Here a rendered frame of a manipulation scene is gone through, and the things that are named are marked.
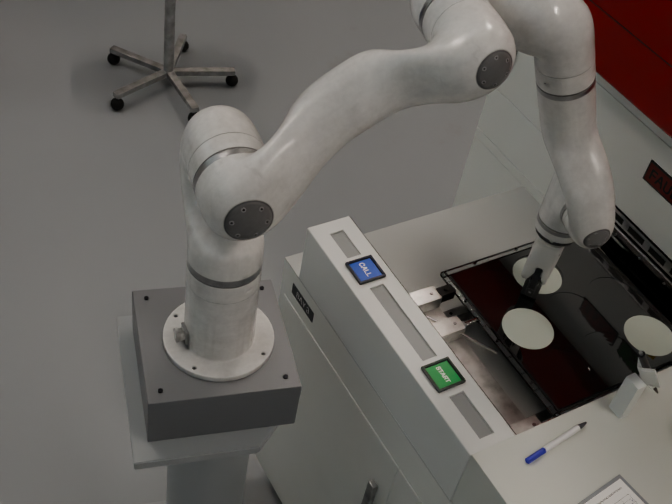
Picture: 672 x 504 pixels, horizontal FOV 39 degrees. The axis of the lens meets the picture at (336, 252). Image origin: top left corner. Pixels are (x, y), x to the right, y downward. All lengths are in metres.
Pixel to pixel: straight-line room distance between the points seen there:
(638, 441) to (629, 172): 0.59
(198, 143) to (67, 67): 2.46
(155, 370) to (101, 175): 1.80
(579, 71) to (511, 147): 0.81
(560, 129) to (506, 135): 0.73
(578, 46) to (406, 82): 0.27
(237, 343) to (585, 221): 0.60
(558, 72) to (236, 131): 0.48
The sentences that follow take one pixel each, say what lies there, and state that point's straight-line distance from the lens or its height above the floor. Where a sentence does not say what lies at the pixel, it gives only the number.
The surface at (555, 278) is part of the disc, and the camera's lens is 1.95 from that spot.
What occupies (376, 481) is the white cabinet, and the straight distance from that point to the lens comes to 1.89.
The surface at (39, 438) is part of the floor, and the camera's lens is 2.66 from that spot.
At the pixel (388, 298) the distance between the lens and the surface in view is 1.72.
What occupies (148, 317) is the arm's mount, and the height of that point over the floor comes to 0.92.
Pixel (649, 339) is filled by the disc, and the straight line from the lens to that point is 1.92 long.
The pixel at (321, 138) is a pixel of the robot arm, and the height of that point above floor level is 1.38.
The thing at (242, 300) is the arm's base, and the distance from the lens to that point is 1.51.
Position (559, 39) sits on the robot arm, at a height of 1.51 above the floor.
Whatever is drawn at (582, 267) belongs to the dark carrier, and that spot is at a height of 0.90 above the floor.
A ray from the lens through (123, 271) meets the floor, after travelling 3.02.
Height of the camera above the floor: 2.21
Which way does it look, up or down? 45 degrees down
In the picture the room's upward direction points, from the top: 12 degrees clockwise
